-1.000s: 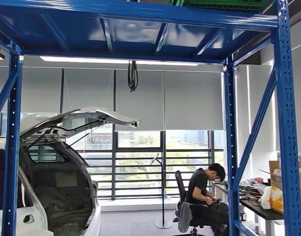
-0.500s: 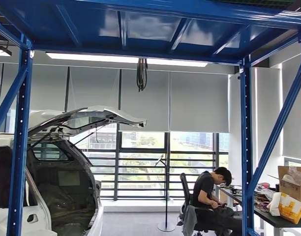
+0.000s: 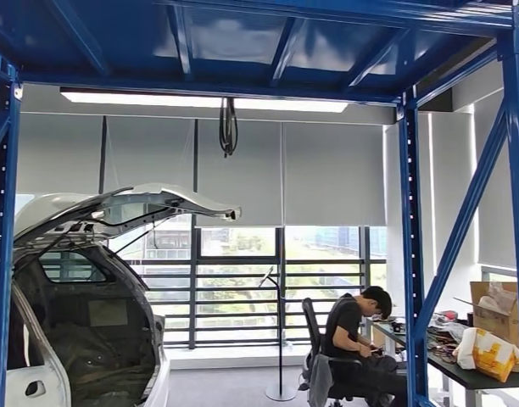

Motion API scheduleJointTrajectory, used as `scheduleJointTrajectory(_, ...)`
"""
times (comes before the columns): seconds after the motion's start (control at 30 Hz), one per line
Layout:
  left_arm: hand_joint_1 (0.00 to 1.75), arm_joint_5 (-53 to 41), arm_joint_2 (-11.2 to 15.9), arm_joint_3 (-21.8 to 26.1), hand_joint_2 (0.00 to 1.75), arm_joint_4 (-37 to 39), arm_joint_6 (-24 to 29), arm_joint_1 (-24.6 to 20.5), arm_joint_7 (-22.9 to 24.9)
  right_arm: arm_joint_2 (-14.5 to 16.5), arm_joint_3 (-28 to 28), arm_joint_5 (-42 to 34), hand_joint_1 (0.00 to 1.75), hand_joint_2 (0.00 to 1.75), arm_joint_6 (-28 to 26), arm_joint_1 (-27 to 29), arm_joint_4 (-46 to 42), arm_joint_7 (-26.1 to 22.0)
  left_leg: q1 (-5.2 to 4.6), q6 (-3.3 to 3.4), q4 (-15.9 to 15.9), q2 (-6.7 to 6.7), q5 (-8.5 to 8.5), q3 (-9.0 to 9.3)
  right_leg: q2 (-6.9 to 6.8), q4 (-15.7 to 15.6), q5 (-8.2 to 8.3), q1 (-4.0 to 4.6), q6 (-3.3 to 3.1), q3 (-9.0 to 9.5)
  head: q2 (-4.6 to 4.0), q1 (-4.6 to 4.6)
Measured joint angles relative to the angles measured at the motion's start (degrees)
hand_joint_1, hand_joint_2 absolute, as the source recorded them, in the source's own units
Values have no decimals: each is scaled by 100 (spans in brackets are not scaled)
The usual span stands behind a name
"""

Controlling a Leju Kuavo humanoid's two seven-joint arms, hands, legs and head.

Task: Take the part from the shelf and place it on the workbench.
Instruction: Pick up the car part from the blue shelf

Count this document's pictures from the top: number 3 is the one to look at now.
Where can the blue steel shelf rack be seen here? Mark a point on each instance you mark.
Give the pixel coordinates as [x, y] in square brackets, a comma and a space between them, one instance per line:
[412, 224]

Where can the grey roller blind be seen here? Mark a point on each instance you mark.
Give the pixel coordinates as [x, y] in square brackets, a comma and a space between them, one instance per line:
[64, 151]
[335, 174]
[251, 180]

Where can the window with black railing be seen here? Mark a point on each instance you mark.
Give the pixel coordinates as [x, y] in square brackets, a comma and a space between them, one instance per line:
[238, 241]

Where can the white car tailgate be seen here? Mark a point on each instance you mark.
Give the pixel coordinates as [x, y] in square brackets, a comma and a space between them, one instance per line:
[179, 199]

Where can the black office chair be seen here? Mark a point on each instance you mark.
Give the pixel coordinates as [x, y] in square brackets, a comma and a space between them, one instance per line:
[310, 326]

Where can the person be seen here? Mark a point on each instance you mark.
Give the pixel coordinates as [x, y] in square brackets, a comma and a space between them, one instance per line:
[344, 323]

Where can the long ceiling light strip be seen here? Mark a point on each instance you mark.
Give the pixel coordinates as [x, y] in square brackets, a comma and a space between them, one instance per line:
[157, 100]

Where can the black floor stand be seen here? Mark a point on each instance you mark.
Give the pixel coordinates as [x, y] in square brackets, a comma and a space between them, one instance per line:
[280, 394]

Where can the grey jacket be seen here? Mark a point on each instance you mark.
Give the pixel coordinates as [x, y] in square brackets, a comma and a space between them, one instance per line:
[321, 382]

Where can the clear plastic bag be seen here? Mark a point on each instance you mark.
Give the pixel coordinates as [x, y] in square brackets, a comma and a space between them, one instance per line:
[450, 331]

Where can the black work desk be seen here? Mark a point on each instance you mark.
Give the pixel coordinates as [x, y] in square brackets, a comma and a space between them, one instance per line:
[463, 376]

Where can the open brown cardboard box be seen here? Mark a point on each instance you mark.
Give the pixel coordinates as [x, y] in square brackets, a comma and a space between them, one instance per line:
[497, 328]

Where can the white yellow plastic bag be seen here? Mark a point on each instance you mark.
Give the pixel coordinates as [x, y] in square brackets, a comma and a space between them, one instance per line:
[488, 354]

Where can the white car body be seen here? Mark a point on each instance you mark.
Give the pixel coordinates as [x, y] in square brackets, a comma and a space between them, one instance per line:
[13, 387]

